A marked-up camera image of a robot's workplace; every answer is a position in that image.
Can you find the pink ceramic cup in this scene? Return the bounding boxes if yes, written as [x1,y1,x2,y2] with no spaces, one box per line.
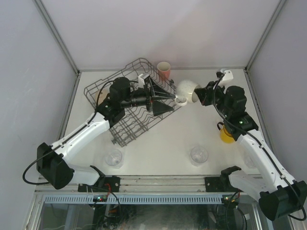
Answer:
[157,61,171,79]

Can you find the white speckled ceramic mug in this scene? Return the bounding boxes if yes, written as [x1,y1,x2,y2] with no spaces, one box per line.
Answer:
[175,80,201,107]

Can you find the grey wire dish rack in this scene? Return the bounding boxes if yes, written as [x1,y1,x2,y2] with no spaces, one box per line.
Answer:
[84,58,179,147]

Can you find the beige ceramic mug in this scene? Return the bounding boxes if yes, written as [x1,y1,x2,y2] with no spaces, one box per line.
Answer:
[94,89,109,105]

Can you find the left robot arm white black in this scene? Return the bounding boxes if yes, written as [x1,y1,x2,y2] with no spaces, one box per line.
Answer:
[36,74,175,190]

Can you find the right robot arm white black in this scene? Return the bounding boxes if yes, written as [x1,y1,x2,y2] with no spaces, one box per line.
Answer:
[195,81,307,221]

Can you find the clear glass middle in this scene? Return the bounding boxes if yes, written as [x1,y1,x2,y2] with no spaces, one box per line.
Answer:
[190,146,208,166]

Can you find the clear glass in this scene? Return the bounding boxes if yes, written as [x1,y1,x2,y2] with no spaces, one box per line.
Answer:
[104,149,124,168]
[190,146,208,166]
[244,155,256,169]

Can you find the clear glass left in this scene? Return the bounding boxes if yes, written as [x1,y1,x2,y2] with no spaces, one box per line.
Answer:
[104,149,124,168]

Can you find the clear glass right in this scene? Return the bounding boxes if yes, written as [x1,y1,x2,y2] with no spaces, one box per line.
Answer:
[244,155,256,169]

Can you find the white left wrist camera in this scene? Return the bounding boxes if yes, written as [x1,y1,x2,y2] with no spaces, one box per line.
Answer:
[138,73,150,88]

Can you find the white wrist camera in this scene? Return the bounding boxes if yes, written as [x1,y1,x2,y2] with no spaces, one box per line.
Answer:
[216,69,234,87]
[138,73,150,88]

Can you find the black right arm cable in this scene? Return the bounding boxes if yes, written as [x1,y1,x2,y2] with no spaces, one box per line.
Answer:
[213,71,307,221]

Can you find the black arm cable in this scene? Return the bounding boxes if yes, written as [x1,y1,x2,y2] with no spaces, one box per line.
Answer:
[213,71,307,221]
[23,80,140,185]

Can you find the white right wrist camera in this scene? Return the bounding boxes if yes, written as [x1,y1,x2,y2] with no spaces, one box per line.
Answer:
[216,69,234,87]

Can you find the yellow mug black handle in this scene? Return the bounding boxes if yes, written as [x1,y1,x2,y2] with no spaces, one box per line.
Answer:
[217,122,235,144]

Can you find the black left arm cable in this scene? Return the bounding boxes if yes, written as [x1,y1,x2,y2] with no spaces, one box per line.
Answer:
[23,80,140,185]

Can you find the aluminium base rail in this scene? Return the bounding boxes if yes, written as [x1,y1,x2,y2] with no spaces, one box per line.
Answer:
[35,174,264,195]

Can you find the blue slotted cable duct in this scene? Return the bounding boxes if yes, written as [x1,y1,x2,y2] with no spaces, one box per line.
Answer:
[43,194,223,205]

